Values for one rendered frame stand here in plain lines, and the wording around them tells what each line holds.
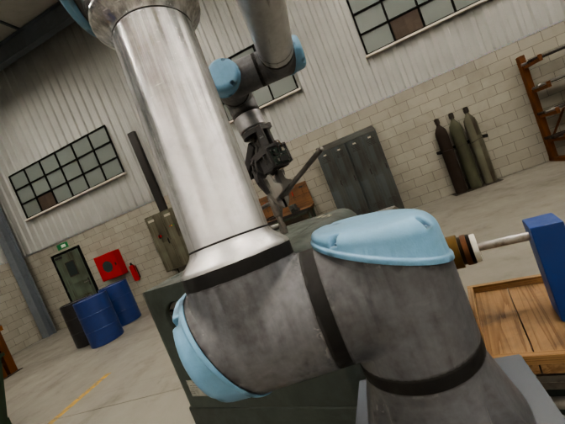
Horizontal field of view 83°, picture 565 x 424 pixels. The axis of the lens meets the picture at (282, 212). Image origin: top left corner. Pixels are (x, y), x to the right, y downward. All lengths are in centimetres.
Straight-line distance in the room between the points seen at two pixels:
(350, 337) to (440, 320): 7
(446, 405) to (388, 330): 8
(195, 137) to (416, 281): 23
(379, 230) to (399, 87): 745
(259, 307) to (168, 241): 840
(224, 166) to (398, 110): 728
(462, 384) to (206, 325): 22
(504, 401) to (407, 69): 757
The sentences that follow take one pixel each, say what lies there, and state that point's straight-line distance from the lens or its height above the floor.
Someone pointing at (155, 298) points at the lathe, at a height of 123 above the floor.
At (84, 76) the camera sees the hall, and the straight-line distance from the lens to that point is 1043.
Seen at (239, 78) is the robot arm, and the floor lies 164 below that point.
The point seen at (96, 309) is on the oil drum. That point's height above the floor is 66.
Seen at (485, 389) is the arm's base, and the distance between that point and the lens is 35.
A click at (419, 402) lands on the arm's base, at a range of 33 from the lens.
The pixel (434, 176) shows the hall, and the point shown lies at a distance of 761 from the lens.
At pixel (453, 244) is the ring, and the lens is 89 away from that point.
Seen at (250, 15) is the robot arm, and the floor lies 165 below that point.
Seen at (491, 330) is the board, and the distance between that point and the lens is 97.
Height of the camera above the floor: 138
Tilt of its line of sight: 3 degrees down
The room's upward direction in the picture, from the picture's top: 22 degrees counter-clockwise
